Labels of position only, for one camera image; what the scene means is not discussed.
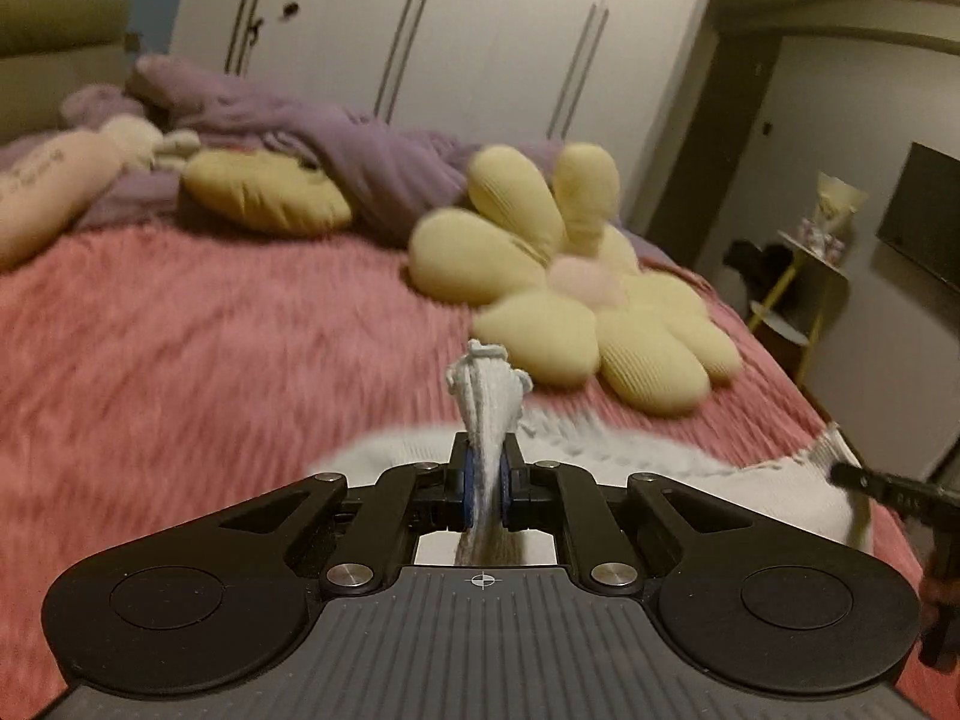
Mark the cream plush bunny toy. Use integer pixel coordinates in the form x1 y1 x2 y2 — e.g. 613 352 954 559
0 114 202 271

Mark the purple blanket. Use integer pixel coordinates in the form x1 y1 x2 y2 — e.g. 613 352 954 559
0 52 565 250

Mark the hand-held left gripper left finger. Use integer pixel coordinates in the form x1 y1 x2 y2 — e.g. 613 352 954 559
217 435 475 593

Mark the pink fluffy blanket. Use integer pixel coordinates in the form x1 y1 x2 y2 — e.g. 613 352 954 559
0 221 960 720

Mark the wrapped flower bouquet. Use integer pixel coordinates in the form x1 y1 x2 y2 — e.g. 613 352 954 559
796 170 869 262

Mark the black wall television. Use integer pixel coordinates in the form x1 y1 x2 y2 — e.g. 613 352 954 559
876 140 960 295

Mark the yellow oval pillow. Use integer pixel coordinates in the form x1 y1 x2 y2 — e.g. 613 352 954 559
180 148 355 235

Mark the yellow-legged side table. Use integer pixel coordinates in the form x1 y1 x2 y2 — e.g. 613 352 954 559
746 229 853 392

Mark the green padded headboard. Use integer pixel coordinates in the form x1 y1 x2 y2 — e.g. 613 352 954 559
0 0 137 142

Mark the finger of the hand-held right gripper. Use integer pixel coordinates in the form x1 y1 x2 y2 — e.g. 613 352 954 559
829 463 960 520

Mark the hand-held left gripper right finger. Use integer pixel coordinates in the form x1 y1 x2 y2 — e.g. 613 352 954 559
499 439 757 593

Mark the white ribbed knit sweater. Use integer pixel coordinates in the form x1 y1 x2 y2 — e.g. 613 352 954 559
304 340 877 568

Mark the white wardrobe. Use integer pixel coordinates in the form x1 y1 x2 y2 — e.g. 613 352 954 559
169 0 727 272

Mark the yellow flower-shaped pillow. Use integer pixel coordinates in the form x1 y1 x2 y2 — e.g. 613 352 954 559
409 142 741 418

